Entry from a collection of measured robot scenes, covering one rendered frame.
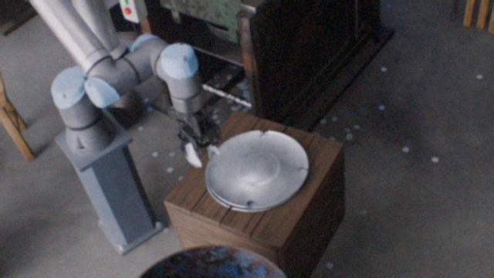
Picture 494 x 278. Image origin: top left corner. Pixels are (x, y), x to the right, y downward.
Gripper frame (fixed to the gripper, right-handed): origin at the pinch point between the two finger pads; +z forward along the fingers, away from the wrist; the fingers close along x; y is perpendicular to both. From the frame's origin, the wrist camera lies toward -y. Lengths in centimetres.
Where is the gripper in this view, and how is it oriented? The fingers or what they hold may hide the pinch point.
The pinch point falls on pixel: (200, 157)
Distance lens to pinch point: 158.8
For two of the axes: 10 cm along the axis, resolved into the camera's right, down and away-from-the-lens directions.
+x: 7.8, -5.1, 3.5
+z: 1.4, 6.9, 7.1
